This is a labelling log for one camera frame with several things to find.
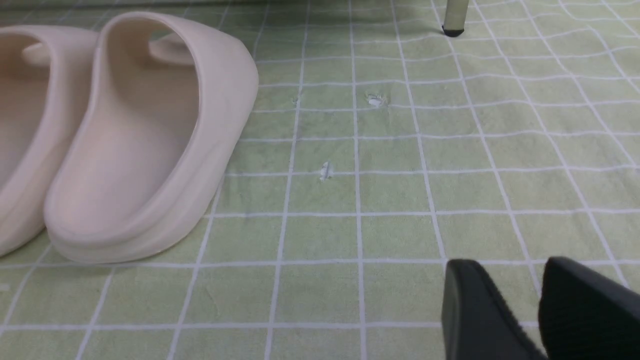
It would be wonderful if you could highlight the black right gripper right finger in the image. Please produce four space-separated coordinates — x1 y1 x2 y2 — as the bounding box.
538 256 640 360

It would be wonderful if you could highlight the green checked tablecloth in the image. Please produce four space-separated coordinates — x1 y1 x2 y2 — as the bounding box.
1 0 640 360

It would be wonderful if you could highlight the cream foam slipper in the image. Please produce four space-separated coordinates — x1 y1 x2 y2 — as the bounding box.
0 24 98 256
44 11 259 264

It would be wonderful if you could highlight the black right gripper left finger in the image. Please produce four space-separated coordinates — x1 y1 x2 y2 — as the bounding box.
441 259 547 360

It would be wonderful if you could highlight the metal shoe rack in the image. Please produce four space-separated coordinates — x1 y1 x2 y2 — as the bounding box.
442 0 470 38

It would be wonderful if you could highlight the left cream foam slipper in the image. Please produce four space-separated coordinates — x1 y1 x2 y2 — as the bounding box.
0 24 98 256

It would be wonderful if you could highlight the right cream foam slipper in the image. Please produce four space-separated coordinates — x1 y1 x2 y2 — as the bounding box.
44 11 259 264

